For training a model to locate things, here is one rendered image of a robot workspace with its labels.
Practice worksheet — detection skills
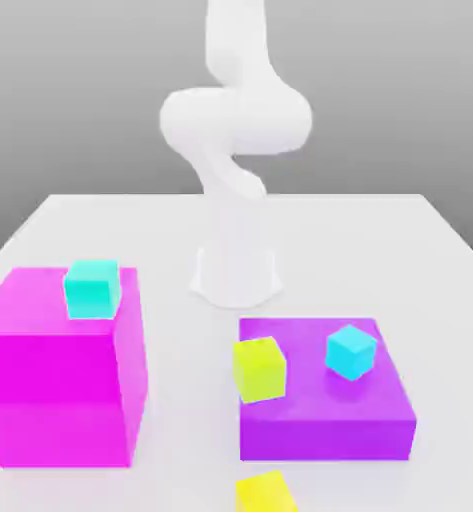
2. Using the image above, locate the large purple box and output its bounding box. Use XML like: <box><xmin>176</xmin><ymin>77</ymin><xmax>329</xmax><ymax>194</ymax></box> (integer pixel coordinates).
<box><xmin>238</xmin><ymin>317</ymin><xmax>418</xmax><ymax>462</ymax></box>

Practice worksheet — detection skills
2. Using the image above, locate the small turquoise cube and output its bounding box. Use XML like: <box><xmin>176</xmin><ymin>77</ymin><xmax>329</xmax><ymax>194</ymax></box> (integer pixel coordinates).
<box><xmin>63</xmin><ymin>258</ymin><xmax>122</xmax><ymax>321</ymax></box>

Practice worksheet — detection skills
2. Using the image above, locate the small lime cube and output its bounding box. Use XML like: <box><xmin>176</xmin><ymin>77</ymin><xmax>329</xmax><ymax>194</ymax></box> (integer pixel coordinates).
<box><xmin>232</xmin><ymin>335</ymin><xmax>288</xmax><ymax>404</ymax></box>

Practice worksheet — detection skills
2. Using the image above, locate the large magenta box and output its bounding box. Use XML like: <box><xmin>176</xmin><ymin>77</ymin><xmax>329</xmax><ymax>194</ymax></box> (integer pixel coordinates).
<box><xmin>0</xmin><ymin>266</ymin><xmax>149</xmax><ymax>470</ymax></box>

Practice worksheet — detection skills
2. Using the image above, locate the small sky blue cube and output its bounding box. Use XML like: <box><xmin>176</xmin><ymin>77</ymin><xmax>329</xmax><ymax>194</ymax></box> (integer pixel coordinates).
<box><xmin>324</xmin><ymin>324</ymin><xmax>378</xmax><ymax>382</ymax></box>

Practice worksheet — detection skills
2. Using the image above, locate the small yellow cube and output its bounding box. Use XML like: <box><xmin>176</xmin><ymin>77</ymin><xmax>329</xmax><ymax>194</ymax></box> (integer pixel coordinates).
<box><xmin>234</xmin><ymin>469</ymin><xmax>300</xmax><ymax>512</ymax></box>

